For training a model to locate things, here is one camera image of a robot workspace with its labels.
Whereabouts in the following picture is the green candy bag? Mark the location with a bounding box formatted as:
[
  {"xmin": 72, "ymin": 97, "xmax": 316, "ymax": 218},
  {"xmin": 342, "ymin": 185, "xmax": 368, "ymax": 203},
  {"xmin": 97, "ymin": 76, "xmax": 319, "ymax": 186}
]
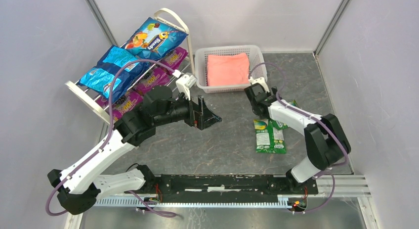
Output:
[
  {"xmin": 269, "ymin": 101, "xmax": 299, "ymax": 131},
  {"xmin": 253, "ymin": 119, "xmax": 288, "ymax": 154}
]

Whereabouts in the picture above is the purple candy bag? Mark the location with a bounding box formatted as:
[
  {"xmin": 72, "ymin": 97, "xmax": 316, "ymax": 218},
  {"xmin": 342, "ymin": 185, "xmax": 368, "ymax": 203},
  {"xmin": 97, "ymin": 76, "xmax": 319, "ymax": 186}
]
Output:
[
  {"xmin": 133, "ymin": 67, "xmax": 170, "ymax": 95},
  {"xmin": 155, "ymin": 47, "xmax": 188, "ymax": 76},
  {"xmin": 112, "ymin": 90, "xmax": 143, "ymax": 122}
]

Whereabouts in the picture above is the blue candy bag with fruits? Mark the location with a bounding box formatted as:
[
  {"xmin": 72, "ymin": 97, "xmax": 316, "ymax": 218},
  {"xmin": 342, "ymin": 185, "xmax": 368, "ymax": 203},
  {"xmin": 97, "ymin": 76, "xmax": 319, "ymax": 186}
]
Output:
[{"xmin": 123, "ymin": 17, "xmax": 188, "ymax": 60}]

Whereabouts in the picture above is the blue candy bag back side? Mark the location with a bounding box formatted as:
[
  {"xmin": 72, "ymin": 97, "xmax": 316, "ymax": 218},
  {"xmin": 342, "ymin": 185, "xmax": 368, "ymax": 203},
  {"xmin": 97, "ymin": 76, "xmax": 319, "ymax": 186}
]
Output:
[{"xmin": 80, "ymin": 46, "xmax": 148, "ymax": 103}]

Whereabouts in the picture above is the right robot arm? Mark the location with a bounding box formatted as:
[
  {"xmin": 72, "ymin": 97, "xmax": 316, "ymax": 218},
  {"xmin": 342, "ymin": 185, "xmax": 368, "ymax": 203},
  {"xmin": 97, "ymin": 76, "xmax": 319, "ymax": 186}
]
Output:
[{"xmin": 244, "ymin": 83, "xmax": 351, "ymax": 186}]

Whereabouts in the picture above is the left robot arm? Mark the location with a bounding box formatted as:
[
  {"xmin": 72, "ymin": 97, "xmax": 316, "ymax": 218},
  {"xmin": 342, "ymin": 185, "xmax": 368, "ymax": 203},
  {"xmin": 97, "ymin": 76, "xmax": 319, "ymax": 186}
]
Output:
[{"xmin": 47, "ymin": 86, "xmax": 222, "ymax": 215}]

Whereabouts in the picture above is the cream metal shelf rack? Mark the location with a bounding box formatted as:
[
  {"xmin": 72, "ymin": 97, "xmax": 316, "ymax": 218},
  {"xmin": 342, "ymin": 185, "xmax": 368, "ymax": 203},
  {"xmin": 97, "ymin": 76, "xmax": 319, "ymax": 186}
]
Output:
[{"xmin": 66, "ymin": 8, "xmax": 195, "ymax": 124}]

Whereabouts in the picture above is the white plastic basket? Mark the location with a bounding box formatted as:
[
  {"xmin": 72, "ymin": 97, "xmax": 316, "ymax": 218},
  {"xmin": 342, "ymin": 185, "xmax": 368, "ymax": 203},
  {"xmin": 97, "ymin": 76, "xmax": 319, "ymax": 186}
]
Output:
[{"xmin": 194, "ymin": 45, "xmax": 267, "ymax": 93}]

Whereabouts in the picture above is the pink folded cloth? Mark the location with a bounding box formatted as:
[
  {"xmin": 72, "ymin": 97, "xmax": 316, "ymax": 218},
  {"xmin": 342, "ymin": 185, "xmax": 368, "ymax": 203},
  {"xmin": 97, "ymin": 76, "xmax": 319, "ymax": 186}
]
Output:
[{"xmin": 207, "ymin": 53, "xmax": 250, "ymax": 87}]

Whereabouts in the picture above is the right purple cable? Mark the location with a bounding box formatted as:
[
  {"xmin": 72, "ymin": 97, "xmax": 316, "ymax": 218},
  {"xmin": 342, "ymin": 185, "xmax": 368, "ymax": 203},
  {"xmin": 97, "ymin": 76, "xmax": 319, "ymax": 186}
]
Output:
[{"xmin": 250, "ymin": 62, "xmax": 350, "ymax": 215}]

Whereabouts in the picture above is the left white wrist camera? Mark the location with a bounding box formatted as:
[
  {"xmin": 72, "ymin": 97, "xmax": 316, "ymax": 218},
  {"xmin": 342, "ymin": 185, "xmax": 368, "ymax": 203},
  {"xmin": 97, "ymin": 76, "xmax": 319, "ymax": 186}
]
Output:
[{"xmin": 172, "ymin": 69, "xmax": 197, "ymax": 100}]

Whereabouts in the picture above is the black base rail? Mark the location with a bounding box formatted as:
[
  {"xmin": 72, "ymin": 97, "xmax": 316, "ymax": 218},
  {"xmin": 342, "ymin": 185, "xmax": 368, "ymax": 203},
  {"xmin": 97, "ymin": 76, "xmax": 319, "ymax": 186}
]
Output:
[{"xmin": 135, "ymin": 175, "xmax": 319, "ymax": 203}]

